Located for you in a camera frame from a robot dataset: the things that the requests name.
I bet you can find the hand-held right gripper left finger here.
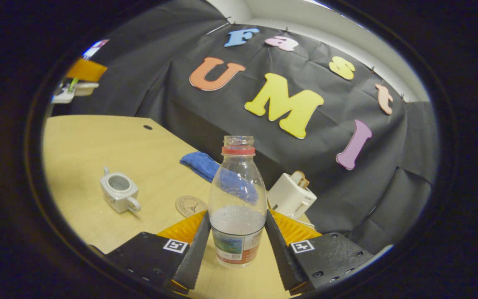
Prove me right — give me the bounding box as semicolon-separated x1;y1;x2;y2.
104;210;211;295

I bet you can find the white ceramic teacup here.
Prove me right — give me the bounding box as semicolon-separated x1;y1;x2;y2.
100;167;142;213

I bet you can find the round printed coaster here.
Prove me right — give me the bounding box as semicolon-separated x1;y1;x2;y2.
176;196;209;218

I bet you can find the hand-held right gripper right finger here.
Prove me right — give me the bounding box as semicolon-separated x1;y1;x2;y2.
264;209;374;296

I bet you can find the computer monitor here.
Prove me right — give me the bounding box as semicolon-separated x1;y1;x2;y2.
83;39;110;61

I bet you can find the blue towel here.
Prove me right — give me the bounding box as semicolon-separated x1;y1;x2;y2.
180;152;260;204

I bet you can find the white toaster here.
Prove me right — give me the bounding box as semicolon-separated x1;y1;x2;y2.
267;172;317;220

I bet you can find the toast slice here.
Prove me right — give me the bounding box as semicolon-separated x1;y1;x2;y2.
291;171;310;189

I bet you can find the clear plastic water bottle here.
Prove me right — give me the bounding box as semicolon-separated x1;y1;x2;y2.
208;135;268;267

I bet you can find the white device with green label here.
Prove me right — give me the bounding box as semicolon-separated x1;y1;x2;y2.
51;79;76;104

